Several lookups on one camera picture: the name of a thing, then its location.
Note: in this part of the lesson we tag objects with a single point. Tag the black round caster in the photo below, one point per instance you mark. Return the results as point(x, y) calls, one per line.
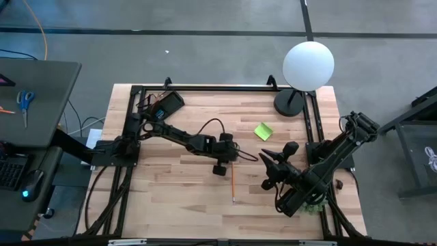
point(49, 213)

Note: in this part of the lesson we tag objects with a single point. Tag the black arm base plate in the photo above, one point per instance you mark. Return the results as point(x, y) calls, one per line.
point(102, 160)
point(312, 150)

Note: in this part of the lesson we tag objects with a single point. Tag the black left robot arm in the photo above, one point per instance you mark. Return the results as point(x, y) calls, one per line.
point(177, 135)

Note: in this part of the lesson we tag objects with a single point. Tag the black aluminium table frame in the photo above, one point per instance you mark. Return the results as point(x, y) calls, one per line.
point(222, 88)

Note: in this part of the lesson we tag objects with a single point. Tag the green sticky note pad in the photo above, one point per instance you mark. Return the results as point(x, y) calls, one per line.
point(263, 131)

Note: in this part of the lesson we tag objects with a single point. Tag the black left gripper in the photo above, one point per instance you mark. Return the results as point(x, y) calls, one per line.
point(227, 152)

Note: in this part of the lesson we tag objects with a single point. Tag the white globe table lamp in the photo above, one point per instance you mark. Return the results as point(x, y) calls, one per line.
point(307, 66)

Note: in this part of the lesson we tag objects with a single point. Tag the orange pen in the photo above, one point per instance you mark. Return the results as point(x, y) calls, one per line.
point(8, 111)

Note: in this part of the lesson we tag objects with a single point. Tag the small brown object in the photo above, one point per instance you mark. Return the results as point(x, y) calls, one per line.
point(339, 184)

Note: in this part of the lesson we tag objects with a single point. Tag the green artificial plant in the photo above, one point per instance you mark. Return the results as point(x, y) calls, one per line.
point(312, 208)

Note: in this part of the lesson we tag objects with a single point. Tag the grey side table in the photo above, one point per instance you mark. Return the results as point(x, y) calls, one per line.
point(51, 102)

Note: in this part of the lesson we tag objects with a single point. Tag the black computer mouse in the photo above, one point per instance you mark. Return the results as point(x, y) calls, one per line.
point(32, 186)

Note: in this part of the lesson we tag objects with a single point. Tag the black metal cart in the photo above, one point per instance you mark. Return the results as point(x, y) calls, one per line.
point(409, 112)

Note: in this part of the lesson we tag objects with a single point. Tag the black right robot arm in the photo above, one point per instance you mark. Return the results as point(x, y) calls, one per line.
point(324, 167)

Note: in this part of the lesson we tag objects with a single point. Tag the red and black tablet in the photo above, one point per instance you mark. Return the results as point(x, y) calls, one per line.
point(5, 81)

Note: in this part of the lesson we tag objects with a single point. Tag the white box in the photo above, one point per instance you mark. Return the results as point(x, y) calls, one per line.
point(95, 138)

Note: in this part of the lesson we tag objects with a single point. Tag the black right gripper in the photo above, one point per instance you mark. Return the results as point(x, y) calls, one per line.
point(285, 172)

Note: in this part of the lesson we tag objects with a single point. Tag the black keyboard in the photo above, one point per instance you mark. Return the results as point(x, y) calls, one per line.
point(12, 172)

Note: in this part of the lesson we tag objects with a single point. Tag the dark computer desk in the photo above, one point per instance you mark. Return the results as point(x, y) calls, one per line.
point(13, 212)

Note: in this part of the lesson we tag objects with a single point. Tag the black mesh desk organizer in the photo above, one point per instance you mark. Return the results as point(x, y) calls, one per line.
point(172, 102)

